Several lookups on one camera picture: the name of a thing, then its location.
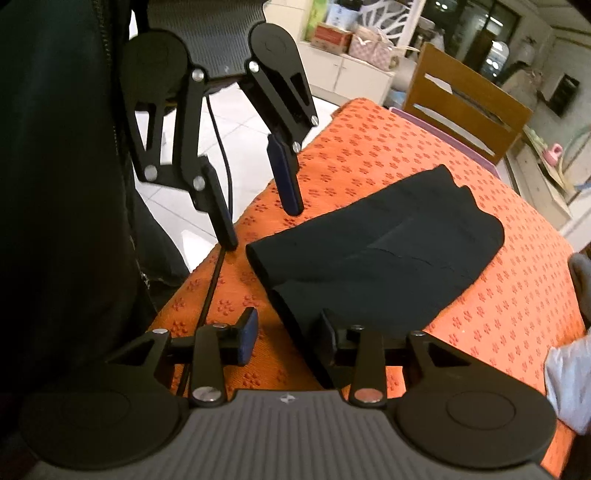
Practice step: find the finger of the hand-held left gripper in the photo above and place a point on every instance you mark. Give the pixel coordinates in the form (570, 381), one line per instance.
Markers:
(285, 180)
(222, 217)

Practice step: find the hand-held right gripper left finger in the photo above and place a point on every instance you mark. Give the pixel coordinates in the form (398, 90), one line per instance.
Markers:
(250, 337)

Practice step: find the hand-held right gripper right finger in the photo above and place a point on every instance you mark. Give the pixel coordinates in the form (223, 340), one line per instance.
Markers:
(328, 344)

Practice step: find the black pants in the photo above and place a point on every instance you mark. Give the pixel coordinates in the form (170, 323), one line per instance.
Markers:
(378, 249)

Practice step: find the white cabinet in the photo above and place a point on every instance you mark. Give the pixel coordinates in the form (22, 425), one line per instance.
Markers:
(355, 78)

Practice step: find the cardboard box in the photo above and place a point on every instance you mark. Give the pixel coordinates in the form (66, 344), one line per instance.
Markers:
(330, 39)

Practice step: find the checkered handbag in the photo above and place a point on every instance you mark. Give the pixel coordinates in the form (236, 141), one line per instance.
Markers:
(371, 50)

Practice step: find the person's dark jacket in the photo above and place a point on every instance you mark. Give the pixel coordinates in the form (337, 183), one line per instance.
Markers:
(55, 184)

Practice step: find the green packet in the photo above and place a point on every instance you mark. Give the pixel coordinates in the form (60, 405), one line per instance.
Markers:
(318, 13)

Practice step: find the orange flower-patterned mat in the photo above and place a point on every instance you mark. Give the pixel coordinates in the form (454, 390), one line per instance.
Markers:
(508, 300)

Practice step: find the white lattice screen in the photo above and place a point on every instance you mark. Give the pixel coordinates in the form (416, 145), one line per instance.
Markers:
(390, 16)

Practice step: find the wooden chair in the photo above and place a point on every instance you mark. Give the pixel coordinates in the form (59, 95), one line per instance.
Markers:
(466, 99)

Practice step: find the white cloth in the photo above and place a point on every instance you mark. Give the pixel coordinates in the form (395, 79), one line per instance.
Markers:
(570, 383)

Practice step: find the white side shelf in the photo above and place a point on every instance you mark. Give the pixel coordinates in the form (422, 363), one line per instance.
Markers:
(540, 184)

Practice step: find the grey rounded object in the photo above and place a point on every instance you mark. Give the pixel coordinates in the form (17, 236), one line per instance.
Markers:
(582, 277)

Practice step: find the pink toy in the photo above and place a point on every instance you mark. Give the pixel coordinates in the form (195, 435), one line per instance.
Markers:
(555, 152)

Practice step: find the black wall panel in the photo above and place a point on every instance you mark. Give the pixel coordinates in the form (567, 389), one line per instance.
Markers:
(564, 94)

